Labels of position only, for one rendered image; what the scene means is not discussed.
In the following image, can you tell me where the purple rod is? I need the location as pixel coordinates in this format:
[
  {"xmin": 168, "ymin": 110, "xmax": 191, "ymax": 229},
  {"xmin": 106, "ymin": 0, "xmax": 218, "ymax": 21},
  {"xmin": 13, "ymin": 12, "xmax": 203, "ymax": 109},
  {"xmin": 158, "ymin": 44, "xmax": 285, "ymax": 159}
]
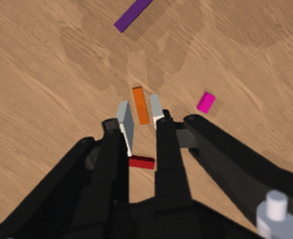
[{"xmin": 114, "ymin": 0, "xmax": 153, "ymax": 33}]

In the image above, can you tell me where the orange rod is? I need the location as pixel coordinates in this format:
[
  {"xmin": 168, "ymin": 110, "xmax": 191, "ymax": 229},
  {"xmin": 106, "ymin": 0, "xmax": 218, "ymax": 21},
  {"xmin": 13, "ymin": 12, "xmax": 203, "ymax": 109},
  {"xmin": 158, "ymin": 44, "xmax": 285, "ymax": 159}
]
[{"xmin": 133, "ymin": 86, "xmax": 149, "ymax": 125}]

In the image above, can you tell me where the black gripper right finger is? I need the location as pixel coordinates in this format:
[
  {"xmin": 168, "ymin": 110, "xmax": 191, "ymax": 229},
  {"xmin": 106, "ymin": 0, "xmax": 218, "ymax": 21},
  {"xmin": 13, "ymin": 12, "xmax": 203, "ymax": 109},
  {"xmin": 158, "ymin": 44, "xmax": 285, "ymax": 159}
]
[{"xmin": 149, "ymin": 94, "xmax": 293, "ymax": 239}]

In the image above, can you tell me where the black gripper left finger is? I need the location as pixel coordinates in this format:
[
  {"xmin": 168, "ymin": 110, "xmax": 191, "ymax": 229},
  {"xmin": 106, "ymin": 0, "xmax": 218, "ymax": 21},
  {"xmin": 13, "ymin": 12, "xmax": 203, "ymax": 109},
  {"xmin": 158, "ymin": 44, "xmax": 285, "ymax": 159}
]
[{"xmin": 0, "ymin": 101, "xmax": 135, "ymax": 239}]

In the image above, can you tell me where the magenta rectangular block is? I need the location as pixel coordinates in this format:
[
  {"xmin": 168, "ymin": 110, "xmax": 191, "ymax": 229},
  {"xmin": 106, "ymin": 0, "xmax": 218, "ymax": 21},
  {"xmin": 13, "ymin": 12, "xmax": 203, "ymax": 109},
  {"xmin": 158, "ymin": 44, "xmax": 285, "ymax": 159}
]
[{"xmin": 197, "ymin": 93, "xmax": 215, "ymax": 114}]

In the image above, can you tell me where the red rod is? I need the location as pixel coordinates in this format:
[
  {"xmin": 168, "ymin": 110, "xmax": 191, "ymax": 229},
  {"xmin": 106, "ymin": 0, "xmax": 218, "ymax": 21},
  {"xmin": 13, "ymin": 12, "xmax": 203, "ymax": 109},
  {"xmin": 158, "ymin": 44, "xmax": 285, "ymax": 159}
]
[{"xmin": 129, "ymin": 155, "xmax": 154, "ymax": 169}]

